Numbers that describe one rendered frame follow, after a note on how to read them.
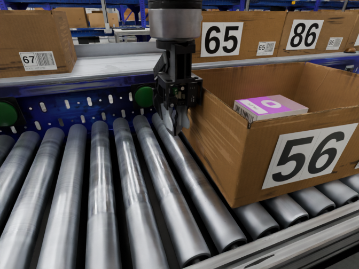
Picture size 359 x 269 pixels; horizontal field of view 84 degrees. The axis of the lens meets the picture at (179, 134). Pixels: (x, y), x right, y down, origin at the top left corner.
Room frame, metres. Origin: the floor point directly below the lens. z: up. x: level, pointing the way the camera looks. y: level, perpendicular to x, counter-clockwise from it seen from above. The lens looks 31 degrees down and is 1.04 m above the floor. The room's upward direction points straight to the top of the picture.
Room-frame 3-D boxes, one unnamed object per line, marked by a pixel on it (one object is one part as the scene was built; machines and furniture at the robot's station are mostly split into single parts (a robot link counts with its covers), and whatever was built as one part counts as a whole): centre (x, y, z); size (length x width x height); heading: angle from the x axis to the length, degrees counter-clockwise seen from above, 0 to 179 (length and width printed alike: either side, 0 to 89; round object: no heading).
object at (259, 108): (0.52, -0.25, 0.79); 0.16 x 0.11 x 0.07; 107
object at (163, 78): (0.39, 0.00, 0.94); 0.09 x 0.08 x 0.12; 19
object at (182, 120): (0.40, -0.01, 0.84); 0.06 x 0.03 x 0.09; 19
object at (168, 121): (0.39, 0.02, 0.84); 0.06 x 0.03 x 0.09; 19
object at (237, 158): (0.43, -0.23, 0.83); 0.39 x 0.29 x 0.17; 107
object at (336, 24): (1.08, -0.54, 0.96); 0.39 x 0.29 x 0.17; 110
